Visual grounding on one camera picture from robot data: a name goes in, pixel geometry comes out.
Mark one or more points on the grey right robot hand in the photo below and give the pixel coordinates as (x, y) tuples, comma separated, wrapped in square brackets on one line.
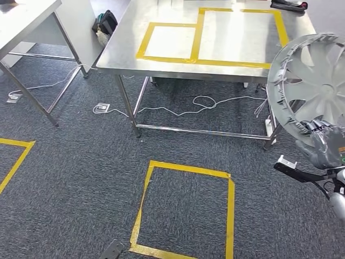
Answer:
[(328, 146)]

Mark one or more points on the silver wheel hubcap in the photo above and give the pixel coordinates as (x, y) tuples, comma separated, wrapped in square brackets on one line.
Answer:
[(318, 93)]

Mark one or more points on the stainless steel workbench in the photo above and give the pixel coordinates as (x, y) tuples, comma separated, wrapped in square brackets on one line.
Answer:
[(121, 53)]

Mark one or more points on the white power strip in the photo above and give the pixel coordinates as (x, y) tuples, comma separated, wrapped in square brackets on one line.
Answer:
[(269, 128)]

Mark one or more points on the yellow floor tape square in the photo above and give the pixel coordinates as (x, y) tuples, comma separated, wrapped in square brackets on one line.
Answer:
[(230, 214)]

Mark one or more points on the black folded pouch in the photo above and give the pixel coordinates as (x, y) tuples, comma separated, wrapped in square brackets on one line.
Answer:
[(288, 5)]

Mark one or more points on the white floor socket box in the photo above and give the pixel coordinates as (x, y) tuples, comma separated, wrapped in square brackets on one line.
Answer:
[(14, 98), (102, 108)]

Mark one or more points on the black bag with tassel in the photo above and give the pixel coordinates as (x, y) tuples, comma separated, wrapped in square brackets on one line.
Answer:
[(108, 23)]

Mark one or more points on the white panel desk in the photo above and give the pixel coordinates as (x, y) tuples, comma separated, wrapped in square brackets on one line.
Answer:
[(21, 21)]

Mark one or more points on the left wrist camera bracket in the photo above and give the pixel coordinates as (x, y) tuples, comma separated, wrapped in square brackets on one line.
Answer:
[(113, 250)]

